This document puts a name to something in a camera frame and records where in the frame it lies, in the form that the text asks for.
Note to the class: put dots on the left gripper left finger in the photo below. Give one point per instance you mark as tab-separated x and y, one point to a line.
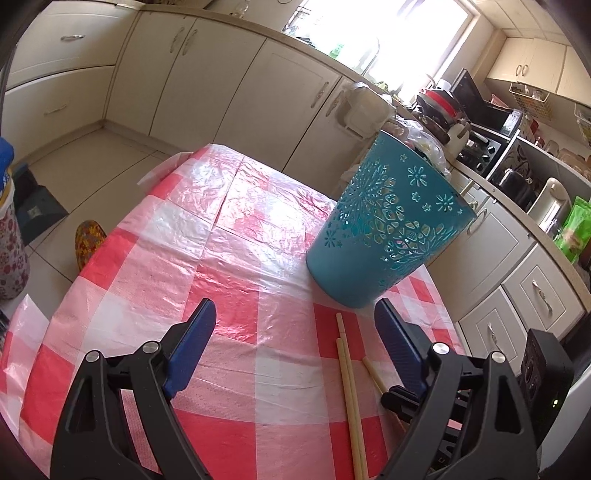
93	439

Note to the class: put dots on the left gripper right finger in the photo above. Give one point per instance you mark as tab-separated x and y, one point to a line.
467	417

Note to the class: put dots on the wooden chopstick short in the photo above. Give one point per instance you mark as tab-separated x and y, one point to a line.
381	387

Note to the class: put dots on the red white checkered tablecloth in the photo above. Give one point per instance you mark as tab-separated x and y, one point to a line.
266	399

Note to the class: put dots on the yellow patterned slipper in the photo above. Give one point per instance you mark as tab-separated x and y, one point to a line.
89	236

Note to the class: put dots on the green snack bag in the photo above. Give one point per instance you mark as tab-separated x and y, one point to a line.
576	231

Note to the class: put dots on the teal perforated bucket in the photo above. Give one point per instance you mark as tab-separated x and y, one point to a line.
396	214

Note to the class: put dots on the silver toaster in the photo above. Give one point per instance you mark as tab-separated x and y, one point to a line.
551	207

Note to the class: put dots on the black stovetop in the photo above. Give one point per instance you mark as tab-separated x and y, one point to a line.
483	150

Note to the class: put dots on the white utility cart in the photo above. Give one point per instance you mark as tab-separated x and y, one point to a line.
362	111

